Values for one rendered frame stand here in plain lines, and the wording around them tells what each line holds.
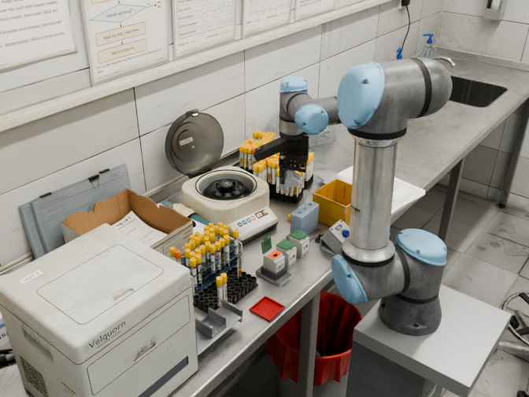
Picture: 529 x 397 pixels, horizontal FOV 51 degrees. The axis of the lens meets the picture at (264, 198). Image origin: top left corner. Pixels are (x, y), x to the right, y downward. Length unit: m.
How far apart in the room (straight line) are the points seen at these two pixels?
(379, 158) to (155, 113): 0.92
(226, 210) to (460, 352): 0.76
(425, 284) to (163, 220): 0.78
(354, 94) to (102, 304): 0.61
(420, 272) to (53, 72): 1.05
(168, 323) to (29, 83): 0.73
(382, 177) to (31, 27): 0.93
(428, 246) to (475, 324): 0.27
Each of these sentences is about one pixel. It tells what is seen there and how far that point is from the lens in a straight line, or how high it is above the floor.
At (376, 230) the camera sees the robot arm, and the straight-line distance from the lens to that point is 1.18.
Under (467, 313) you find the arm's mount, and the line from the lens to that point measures 1.50.
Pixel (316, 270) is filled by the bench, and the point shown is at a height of 0.87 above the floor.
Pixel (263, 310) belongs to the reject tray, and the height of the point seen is 0.88.
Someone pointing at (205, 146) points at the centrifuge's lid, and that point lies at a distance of 1.93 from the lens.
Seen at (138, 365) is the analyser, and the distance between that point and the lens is 1.16.
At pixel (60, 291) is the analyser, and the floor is 1.18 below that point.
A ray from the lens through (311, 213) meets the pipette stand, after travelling 1.70.
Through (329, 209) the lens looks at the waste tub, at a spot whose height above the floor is 0.94.
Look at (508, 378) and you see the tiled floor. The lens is 2.70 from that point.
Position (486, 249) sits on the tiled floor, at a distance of 3.44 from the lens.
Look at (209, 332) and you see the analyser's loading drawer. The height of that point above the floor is 0.93.
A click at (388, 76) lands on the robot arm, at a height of 1.55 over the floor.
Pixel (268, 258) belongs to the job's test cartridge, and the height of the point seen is 0.95.
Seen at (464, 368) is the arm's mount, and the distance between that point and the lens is 1.36.
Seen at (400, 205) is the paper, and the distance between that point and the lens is 1.94.
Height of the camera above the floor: 1.87
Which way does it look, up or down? 31 degrees down
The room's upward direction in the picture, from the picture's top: 1 degrees clockwise
